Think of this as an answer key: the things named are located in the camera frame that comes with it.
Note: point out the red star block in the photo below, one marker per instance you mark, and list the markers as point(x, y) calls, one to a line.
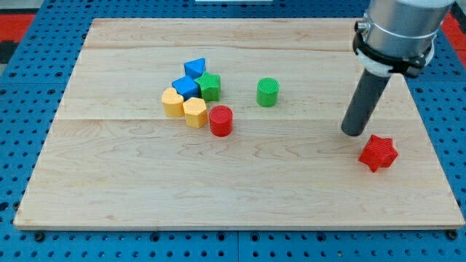
point(378, 153)

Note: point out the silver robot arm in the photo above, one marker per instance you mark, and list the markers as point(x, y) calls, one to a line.
point(398, 36)

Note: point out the green star block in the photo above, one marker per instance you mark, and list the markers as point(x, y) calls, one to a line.
point(210, 86)

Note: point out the red cylinder block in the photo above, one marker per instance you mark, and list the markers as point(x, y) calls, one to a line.
point(221, 120)

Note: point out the yellow pentagon block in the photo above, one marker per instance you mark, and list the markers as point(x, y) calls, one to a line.
point(196, 113)

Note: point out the green cylinder block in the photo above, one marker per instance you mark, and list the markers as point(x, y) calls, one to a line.
point(267, 92)

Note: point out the blue cube block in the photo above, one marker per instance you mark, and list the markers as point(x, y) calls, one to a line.
point(186, 87)

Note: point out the light wooden board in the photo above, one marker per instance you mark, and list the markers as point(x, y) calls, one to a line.
point(112, 160)

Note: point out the yellow heart block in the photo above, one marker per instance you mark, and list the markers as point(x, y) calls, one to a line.
point(172, 103)

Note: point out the blue triangle block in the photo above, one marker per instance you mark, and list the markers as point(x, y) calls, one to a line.
point(195, 68)

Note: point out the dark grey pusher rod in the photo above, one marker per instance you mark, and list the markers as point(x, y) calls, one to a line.
point(364, 100)

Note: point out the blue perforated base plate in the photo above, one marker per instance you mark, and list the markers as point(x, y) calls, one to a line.
point(32, 84)

